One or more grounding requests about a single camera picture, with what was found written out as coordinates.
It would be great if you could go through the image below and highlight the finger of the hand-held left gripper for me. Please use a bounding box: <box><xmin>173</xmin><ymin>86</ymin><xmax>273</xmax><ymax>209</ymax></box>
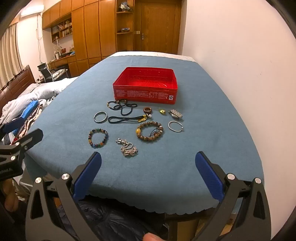
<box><xmin>10</xmin><ymin>128</ymin><xmax>44</xmax><ymax>164</ymax></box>
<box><xmin>0</xmin><ymin>117</ymin><xmax>24</xmax><ymax>140</ymax></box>

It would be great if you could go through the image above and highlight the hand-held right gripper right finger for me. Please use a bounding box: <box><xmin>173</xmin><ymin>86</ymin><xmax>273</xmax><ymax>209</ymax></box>
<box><xmin>192</xmin><ymin>151</ymin><xmax>271</xmax><ymax>241</ymax></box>

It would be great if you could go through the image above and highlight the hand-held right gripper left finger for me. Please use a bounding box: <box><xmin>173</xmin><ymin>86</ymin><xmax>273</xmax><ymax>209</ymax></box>
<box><xmin>25</xmin><ymin>152</ymin><xmax>102</xmax><ymax>241</ymax></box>

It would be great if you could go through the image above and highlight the multicolour bead bracelet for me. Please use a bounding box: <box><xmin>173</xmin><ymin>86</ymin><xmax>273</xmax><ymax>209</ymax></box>
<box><xmin>88</xmin><ymin>128</ymin><xmax>109</xmax><ymax>148</ymax></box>

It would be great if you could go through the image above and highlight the silver chain necklace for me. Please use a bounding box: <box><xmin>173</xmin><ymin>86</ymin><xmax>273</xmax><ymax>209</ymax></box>
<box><xmin>115</xmin><ymin>138</ymin><xmax>139</xmax><ymax>157</ymax></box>

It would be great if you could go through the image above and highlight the grey metal bangle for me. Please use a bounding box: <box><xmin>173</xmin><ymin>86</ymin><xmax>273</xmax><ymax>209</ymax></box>
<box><xmin>94</xmin><ymin>111</ymin><xmax>108</xmax><ymax>123</ymax></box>

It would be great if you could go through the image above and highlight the thin silver bangle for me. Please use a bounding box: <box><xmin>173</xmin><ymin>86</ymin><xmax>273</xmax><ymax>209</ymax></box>
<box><xmin>168</xmin><ymin>120</ymin><xmax>185</xmax><ymax>133</ymax></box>

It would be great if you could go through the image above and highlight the black cord gold charm lanyard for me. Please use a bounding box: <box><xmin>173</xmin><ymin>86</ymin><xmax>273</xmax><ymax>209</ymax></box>
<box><xmin>108</xmin><ymin>113</ymin><xmax>149</xmax><ymax>123</ymax></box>

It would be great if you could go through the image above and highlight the brown wooden bead bracelet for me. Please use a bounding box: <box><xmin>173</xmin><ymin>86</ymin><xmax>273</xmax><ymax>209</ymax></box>
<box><xmin>136</xmin><ymin>121</ymin><xmax>164</xmax><ymax>142</ymax></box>

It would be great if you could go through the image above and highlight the silver metal clasp band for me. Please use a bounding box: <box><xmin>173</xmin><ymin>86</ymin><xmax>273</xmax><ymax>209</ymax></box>
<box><xmin>168</xmin><ymin>109</ymin><xmax>184</xmax><ymax>121</ymax></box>

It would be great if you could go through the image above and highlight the black cord bead necklace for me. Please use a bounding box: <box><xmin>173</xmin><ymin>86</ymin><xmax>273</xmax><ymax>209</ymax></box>
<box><xmin>107</xmin><ymin>99</ymin><xmax>137</xmax><ymax>115</ymax></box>

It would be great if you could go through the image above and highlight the red plastic tray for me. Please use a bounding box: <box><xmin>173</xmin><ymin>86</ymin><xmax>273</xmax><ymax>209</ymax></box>
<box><xmin>112</xmin><ymin>67</ymin><xmax>178</xmax><ymax>103</ymax></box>

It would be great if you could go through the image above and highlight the person's left hand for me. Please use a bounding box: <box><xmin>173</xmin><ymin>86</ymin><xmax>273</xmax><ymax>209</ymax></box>
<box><xmin>0</xmin><ymin>179</ymin><xmax>20</xmax><ymax>212</ymax></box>

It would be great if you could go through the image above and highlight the person's right hand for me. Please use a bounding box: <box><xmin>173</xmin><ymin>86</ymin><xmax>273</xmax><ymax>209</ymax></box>
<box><xmin>143</xmin><ymin>233</ymin><xmax>163</xmax><ymax>241</ymax></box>

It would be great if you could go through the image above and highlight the striped cloth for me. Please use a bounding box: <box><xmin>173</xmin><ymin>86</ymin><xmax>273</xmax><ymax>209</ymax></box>
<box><xmin>14</xmin><ymin>104</ymin><xmax>48</xmax><ymax>141</ymax></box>

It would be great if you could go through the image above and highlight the blue cloth bundle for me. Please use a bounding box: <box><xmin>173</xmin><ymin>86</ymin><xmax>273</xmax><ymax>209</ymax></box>
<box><xmin>19</xmin><ymin>100</ymin><xmax>39</xmax><ymax>121</ymax></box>

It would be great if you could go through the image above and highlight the brown wooden headboard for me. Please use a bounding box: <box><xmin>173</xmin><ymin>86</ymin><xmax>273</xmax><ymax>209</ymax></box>
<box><xmin>0</xmin><ymin>65</ymin><xmax>36</xmax><ymax>107</ymax></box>

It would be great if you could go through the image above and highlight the white duvet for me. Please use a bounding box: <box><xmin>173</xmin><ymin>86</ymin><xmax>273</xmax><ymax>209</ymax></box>
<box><xmin>0</xmin><ymin>76</ymin><xmax>78</xmax><ymax>130</ymax></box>

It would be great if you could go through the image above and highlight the blue felt cloth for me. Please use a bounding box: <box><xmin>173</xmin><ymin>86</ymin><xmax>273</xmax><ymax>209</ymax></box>
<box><xmin>24</xmin><ymin>56</ymin><xmax>264</xmax><ymax>215</ymax></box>

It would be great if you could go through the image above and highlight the dark padded jacket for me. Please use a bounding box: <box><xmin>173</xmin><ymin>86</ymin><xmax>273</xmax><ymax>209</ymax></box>
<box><xmin>54</xmin><ymin>198</ymin><xmax>168</xmax><ymax>241</ymax></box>

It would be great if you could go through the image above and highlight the black office chair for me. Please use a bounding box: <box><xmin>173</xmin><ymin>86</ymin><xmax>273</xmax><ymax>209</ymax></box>
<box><xmin>37</xmin><ymin>63</ymin><xmax>68</xmax><ymax>83</ymax></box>

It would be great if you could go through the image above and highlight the beige curtain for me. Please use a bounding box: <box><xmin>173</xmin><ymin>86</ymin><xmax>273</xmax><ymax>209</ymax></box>
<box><xmin>0</xmin><ymin>23</ymin><xmax>25</xmax><ymax>90</ymax></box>

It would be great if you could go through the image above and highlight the wooden desk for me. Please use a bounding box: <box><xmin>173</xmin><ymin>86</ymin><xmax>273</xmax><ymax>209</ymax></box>
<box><xmin>48</xmin><ymin>54</ymin><xmax>78</xmax><ymax>78</ymax></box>

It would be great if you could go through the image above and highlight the white air conditioner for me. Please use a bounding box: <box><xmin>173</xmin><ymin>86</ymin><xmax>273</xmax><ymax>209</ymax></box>
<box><xmin>20</xmin><ymin>0</ymin><xmax>45</xmax><ymax>17</ymax></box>

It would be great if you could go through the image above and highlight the wooden wardrobe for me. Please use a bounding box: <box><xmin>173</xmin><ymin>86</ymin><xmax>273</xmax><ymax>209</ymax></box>
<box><xmin>71</xmin><ymin>0</ymin><xmax>117</xmax><ymax>77</ymax></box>

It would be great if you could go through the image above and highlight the wooden open shelf unit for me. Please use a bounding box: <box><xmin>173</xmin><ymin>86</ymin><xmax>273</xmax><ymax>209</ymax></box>
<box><xmin>115</xmin><ymin>0</ymin><xmax>135</xmax><ymax>53</ymax></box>

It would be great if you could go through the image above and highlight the wooden door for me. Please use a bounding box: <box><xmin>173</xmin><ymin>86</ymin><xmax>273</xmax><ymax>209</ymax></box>
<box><xmin>134</xmin><ymin>0</ymin><xmax>182</xmax><ymax>55</ymax></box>

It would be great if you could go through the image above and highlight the wooden wall cabinet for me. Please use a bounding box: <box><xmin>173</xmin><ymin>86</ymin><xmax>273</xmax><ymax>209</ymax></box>
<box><xmin>42</xmin><ymin>0</ymin><xmax>74</xmax><ymax>42</ymax></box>

